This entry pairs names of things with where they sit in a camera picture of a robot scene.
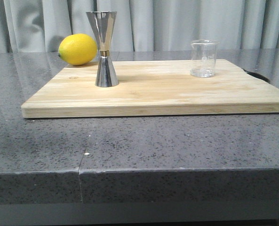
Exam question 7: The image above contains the small glass beaker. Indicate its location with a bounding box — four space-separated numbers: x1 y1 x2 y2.
190 40 219 78

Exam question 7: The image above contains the steel double jigger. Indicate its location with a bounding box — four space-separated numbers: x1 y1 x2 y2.
86 11 119 88

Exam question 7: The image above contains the wooden cutting board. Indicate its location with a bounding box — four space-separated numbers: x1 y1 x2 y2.
21 59 279 118

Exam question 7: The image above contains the yellow lemon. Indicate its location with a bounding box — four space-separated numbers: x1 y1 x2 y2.
58 33 98 66

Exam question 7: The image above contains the grey curtain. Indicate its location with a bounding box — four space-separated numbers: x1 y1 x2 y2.
0 0 279 53

